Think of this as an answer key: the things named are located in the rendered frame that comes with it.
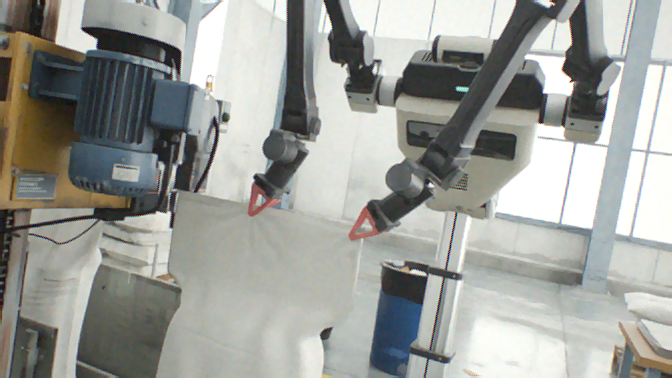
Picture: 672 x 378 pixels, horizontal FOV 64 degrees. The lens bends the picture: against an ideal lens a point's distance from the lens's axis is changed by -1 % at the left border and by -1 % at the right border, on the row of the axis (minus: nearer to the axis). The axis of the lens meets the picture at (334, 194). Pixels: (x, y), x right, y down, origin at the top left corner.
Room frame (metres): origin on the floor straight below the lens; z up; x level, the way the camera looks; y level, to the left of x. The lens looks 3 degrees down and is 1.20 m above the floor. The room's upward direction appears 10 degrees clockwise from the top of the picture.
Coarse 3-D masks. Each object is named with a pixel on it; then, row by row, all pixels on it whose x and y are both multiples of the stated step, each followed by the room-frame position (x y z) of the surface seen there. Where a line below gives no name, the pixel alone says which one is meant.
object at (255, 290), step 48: (192, 192) 1.32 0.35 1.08; (192, 240) 1.32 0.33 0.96; (240, 240) 1.27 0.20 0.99; (288, 240) 1.23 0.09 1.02; (336, 240) 1.17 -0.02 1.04; (192, 288) 1.28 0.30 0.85; (240, 288) 1.26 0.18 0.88; (288, 288) 1.21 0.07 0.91; (336, 288) 1.16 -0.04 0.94; (192, 336) 1.22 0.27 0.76; (240, 336) 1.17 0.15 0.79; (288, 336) 1.15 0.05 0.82
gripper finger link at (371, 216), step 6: (366, 210) 1.12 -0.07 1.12; (360, 216) 1.13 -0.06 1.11; (366, 216) 1.13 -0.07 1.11; (372, 216) 1.11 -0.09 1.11; (360, 222) 1.14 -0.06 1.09; (372, 222) 1.12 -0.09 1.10; (354, 228) 1.14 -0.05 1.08; (372, 228) 1.12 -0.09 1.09; (348, 234) 1.15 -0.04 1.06; (354, 234) 1.15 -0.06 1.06; (360, 234) 1.14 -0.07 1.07; (366, 234) 1.13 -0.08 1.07; (372, 234) 1.12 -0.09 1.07; (378, 234) 1.11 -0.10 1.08
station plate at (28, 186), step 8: (24, 176) 0.97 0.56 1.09; (32, 176) 0.98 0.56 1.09; (40, 176) 1.00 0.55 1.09; (48, 176) 1.01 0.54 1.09; (56, 176) 1.03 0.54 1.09; (16, 184) 0.96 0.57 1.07; (24, 184) 0.97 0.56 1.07; (32, 184) 0.99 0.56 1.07; (40, 184) 1.00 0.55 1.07; (48, 184) 1.02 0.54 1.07; (16, 192) 0.96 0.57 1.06; (24, 192) 0.97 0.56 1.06; (32, 192) 0.99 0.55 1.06; (40, 192) 1.00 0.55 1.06; (48, 192) 1.02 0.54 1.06
